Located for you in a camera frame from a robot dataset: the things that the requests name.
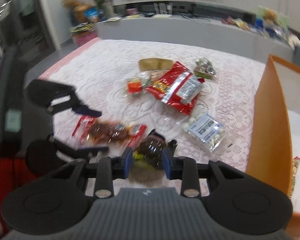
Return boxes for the white lace tablecloth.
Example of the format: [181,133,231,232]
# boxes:
[42,39,265,171]

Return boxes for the red brown jerky snack packet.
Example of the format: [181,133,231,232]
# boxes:
[71,116,147,147]

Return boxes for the small green mixed snack packet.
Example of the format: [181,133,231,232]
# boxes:
[193,58,217,80]

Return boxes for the clear pastry pack red label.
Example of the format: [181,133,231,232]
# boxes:
[125,70,167,95]

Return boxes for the white wifi router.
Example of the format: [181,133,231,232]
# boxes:
[152,3,173,18]

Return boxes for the gold-topped cracker snack bag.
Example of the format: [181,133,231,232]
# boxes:
[138,58,174,72]

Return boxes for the pink storage basket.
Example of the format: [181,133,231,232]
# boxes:
[70,29,97,47]

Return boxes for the long grey TV cabinet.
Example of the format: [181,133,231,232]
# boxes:
[97,2,300,66]

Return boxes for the large red snack bag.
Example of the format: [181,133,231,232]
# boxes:
[146,61,205,115]

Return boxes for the golden brown vase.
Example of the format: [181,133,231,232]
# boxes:
[74,4,91,23]

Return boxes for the dark snack packet yellow label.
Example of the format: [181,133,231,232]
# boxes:
[133,133,166,170]

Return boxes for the brown teddy bear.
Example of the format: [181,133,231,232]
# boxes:
[262,9,277,22]

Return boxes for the potted green plant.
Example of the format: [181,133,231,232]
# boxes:
[91,0,115,21]

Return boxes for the orange white storage box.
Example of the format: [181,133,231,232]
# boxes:
[246,55,300,239]

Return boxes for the clear bag white candy balls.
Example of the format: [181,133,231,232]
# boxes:
[177,112,229,153]

